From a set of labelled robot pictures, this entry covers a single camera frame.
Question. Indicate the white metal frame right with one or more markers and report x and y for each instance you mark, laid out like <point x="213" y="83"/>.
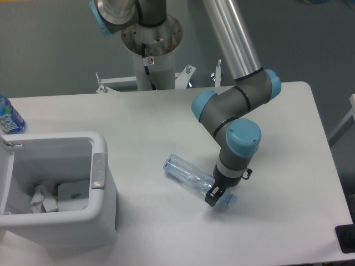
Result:
<point x="343" y="126"/>

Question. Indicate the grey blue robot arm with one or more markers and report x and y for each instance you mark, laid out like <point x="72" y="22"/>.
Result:
<point x="222" y="115"/>

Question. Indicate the crushed clear plastic bottle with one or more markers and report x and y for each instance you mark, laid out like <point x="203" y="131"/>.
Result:
<point x="196" y="181"/>

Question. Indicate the white paper in bin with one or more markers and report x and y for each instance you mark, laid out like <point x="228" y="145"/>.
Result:
<point x="73" y="196"/>

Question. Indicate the white paper wrapper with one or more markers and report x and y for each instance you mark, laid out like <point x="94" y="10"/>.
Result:
<point x="45" y="197"/>

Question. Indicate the blue labelled water bottle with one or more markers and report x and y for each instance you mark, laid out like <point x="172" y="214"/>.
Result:
<point x="11" y="120"/>

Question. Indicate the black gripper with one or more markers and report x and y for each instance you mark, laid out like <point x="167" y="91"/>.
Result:
<point x="224" y="178"/>

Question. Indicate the black clamp on table edge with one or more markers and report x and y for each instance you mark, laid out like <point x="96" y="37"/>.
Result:
<point x="345" y="236"/>

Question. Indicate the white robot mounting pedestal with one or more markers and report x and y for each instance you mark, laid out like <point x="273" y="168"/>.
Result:
<point x="153" y="53"/>

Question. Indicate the white plastic trash can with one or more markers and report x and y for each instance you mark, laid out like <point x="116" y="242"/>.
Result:
<point x="57" y="189"/>

